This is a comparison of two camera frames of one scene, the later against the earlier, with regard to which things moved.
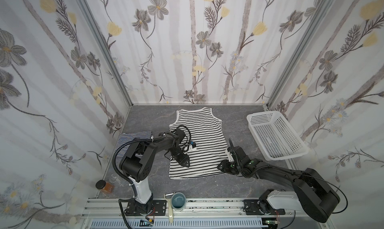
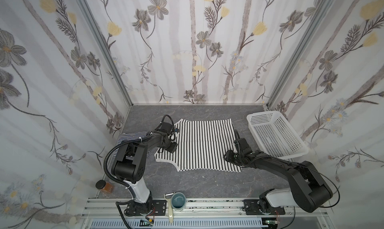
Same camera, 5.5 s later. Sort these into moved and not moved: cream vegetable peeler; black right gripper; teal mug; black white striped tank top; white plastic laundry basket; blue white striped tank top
Moved: black right gripper; black white striped tank top
Not moved: blue white striped tank top; teal mug; cream vegetable peeler; white plastic laundry basket
